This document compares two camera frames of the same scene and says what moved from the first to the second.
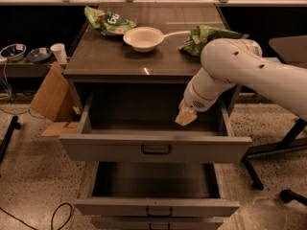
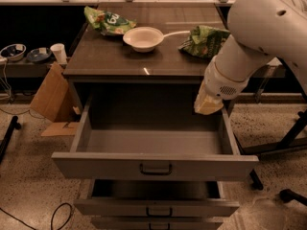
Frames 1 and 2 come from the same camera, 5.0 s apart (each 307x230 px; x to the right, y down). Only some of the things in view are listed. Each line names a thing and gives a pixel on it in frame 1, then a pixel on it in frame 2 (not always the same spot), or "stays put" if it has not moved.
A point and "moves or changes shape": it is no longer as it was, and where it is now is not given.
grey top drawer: [140, 127] moves or changes shape
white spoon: [184, 32] stays put
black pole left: [6, 139] stays put
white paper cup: [59, 52] stays put
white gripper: [194, 100] -> [221, 81]
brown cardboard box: [57, 103] stays put
